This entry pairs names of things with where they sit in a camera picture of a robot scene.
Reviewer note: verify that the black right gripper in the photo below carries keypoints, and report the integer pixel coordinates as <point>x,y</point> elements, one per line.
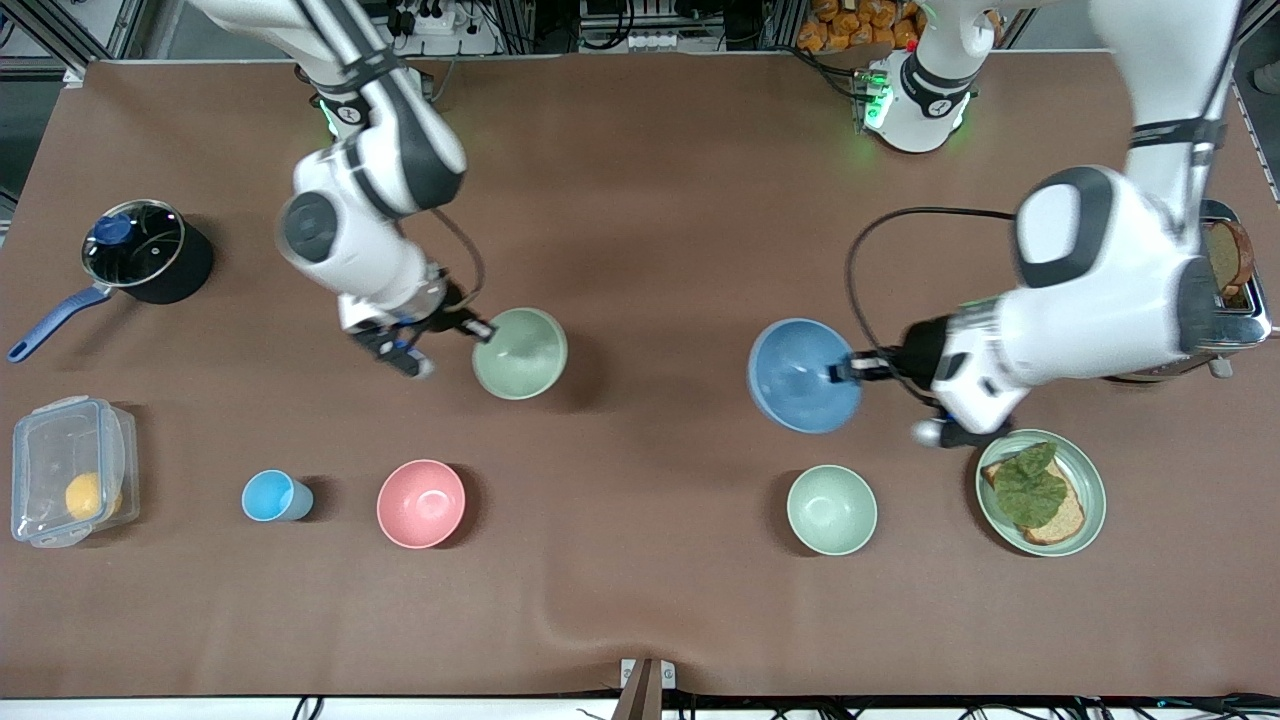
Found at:
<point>451,303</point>

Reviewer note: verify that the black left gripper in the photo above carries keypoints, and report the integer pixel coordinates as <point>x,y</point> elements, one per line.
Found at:
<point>917,352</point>

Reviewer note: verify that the pale green bowl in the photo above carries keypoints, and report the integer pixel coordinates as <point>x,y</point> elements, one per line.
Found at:
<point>831,510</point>
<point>520,353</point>

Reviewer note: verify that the blue bowl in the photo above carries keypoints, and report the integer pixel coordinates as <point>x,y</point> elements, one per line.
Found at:
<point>795,385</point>

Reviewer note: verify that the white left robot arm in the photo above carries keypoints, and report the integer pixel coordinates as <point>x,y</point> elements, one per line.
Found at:
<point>1100,300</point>

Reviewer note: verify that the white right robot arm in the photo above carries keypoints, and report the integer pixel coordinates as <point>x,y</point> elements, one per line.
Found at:
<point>400,150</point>

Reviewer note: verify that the pink bowl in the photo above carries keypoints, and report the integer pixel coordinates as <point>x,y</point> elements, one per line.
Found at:
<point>421,504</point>

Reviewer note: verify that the green lettuce leaf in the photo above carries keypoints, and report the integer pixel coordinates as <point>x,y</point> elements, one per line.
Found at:
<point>1030,490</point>

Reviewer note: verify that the bread slice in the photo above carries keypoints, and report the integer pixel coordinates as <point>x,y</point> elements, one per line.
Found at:
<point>1068,520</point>

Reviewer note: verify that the pale green plate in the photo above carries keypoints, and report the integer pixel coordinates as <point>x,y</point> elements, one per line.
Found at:
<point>1092,480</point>

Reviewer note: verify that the light blue cup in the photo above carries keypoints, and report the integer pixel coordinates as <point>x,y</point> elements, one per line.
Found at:
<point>268,496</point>

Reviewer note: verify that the white power strip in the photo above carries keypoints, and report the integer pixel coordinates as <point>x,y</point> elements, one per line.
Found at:
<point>435,20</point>

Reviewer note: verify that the brown table cloth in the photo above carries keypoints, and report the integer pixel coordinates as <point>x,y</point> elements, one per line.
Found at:
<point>640,600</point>

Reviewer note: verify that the glass lid blue knob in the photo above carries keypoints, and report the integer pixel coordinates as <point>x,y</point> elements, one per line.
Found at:
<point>150,250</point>

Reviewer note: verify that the small white socket strip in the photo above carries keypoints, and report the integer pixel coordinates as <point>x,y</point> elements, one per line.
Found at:
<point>652,41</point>

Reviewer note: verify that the orange snack bag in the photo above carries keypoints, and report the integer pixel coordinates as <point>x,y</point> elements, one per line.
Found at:
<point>850,25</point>

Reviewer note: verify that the brown toast slice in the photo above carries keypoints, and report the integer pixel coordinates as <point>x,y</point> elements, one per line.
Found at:
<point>1230,255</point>

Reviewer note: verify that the beige chrome toaster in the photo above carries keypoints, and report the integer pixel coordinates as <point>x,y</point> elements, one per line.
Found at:
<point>1250,330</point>

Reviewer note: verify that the yellow lemon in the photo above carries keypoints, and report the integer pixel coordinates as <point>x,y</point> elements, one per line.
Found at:
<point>88,496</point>

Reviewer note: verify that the clear plastic lidded container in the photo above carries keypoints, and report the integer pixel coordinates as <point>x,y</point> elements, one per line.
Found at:
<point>50,440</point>

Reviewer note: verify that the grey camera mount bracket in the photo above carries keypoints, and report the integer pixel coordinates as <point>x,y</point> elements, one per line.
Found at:
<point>645,690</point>

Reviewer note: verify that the aluminium frame profile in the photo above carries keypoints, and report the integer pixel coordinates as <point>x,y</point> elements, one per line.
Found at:
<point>1262,130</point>
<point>110,30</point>

